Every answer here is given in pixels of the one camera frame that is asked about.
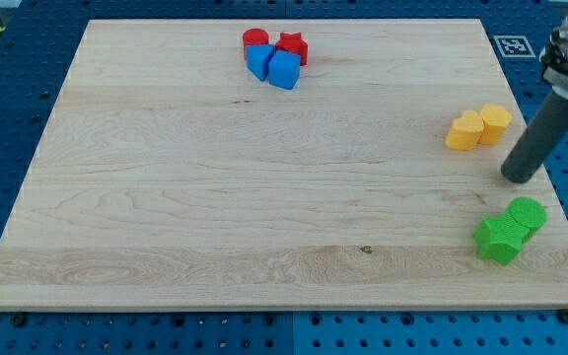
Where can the wooden board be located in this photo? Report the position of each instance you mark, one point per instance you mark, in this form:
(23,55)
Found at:
(169,179)

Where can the blue cube block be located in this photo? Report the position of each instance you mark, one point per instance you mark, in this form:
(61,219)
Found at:
(284,69)

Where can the blue triangle block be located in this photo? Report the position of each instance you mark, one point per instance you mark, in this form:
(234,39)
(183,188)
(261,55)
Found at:
(258,58)

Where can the red star block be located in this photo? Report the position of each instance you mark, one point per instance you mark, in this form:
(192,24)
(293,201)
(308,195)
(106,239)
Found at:
(294,43)

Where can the red cylinder block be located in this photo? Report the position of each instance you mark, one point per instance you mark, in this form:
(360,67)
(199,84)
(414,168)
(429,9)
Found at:
(254,36)

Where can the yellow heart block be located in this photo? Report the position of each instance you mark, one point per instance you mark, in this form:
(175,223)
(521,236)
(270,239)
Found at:
(465,131)

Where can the yellow hexagon block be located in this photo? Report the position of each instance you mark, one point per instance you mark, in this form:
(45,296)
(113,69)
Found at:
(496,120)

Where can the green star block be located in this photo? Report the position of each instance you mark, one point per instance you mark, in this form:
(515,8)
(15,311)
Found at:
(500,238)

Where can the green cylinder block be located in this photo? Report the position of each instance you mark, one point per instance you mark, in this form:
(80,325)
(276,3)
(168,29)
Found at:
(529,213)

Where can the white fiducial marker tag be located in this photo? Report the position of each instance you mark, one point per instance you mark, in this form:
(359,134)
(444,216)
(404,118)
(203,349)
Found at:
(514,46)

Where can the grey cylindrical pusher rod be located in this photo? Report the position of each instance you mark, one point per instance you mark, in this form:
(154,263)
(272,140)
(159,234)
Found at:
(539,139)

